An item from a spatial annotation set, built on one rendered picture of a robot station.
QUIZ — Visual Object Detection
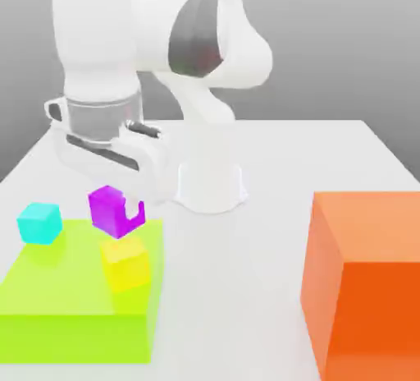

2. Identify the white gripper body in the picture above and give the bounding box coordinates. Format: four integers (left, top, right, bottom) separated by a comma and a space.
52, 126, 174, 206

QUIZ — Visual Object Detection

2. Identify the small magenta cube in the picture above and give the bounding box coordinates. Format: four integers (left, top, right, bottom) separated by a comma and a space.
87, 185, 146, 240

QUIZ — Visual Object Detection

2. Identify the small yellow cube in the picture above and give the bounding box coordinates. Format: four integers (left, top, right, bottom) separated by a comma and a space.
99, 235, 151, 293

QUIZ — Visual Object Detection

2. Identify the small cyan cube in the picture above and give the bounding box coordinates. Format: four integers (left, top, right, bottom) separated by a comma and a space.
16, 202, 63, 246

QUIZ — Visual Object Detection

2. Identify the large lime green box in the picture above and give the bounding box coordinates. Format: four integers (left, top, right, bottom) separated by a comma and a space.
0, 218, 165, 365

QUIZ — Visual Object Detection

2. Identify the large orange box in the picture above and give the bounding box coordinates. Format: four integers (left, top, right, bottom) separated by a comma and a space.
299, 190, 420, 381

